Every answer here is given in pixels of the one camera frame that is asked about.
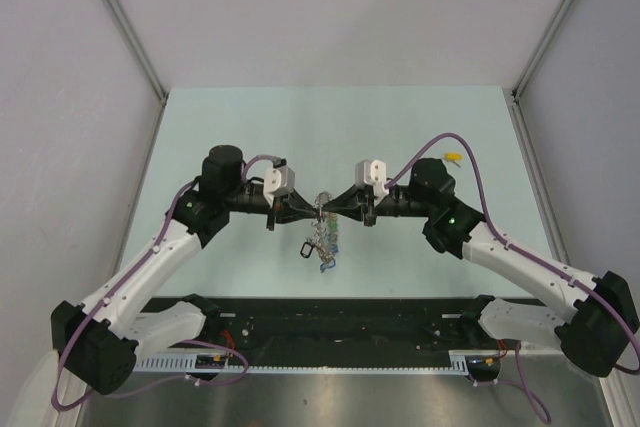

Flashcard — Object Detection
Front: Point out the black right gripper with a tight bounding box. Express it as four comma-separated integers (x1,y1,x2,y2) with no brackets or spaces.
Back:
322,184,432,228

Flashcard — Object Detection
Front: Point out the metal disc keyring organizer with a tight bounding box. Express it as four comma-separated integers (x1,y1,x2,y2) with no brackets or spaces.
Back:
308,191,339,273

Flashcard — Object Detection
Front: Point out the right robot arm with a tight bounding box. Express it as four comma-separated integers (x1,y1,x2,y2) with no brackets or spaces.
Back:
322,158,639,378

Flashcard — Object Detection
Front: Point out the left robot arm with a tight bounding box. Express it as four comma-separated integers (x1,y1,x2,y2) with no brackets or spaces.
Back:
51,145,318,395

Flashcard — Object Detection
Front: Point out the yellow tag key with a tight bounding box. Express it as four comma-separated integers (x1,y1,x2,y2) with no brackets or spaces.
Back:
443,152,463,165

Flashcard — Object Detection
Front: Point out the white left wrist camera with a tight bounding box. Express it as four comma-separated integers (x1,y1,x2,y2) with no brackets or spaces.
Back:
263,159,295,207

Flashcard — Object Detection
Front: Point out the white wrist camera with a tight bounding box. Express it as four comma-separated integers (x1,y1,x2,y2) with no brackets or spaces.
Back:
263,159,295,207
354,159,389,200

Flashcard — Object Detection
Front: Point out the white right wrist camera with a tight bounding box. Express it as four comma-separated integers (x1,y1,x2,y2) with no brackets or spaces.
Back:
354,159,389,200

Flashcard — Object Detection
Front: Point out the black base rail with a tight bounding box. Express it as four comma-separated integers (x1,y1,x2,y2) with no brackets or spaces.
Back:
196,297,499,367

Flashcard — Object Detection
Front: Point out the white slotted cable duct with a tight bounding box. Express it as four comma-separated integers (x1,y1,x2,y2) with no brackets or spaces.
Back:
133,351,503,376

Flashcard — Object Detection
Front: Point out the aluminium frame post left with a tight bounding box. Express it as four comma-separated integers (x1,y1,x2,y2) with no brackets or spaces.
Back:
101,0,168,105

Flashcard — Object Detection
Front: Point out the aluminium frame post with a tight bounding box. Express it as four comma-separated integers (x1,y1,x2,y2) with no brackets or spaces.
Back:
510,0,577,102
101,0,168,105

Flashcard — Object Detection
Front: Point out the aluminium frame post right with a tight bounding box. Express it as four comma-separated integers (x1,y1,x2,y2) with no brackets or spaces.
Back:
510,0,577,102

